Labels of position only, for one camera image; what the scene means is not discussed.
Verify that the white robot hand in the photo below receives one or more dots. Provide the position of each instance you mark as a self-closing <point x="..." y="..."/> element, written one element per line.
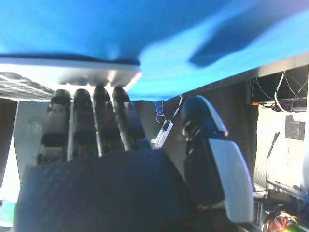
<point x="96" y="193"/>

